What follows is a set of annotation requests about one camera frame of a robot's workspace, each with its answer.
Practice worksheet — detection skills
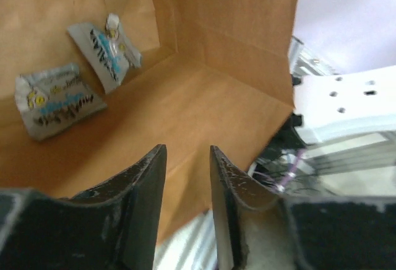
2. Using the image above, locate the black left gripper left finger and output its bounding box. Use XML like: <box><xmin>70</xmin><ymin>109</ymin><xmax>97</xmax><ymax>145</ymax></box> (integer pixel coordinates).
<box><xmin>1</xmin><ymin>144</ymin><xmax>167</xmax><ymax>269</ymax></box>

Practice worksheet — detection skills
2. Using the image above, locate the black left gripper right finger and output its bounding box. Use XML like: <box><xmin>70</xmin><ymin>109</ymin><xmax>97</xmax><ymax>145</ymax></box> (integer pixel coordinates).
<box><xmin>210</xmin><ymin>146</ymin><xmax>395</xmax><ymax>269</ymax></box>

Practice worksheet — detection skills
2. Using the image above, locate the red brown paper bag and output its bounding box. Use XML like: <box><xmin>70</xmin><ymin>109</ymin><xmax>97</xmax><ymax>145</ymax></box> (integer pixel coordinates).
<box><xmin>1</xmin><ymin>0</ymin><xmax>297</xmax><ymax>242</ymax></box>

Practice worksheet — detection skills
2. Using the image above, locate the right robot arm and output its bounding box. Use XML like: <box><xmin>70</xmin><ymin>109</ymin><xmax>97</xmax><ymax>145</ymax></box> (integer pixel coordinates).
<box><xmin>294</xmin><ymin>66</ymin><xmax>395</xmax><ymax>144</ymax></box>

